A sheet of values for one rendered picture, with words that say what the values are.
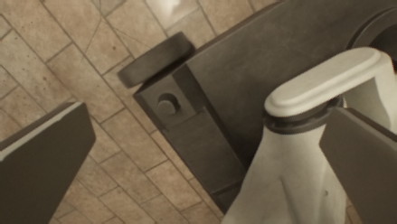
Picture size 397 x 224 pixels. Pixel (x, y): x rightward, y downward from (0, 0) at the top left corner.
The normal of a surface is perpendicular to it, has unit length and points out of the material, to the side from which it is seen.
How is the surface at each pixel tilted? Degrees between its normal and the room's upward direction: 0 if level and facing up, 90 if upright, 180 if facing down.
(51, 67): 0
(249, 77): 0
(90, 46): 0
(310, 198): 90
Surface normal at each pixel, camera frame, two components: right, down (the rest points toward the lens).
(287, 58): 0.00, 0.39
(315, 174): -0.51, -0.79
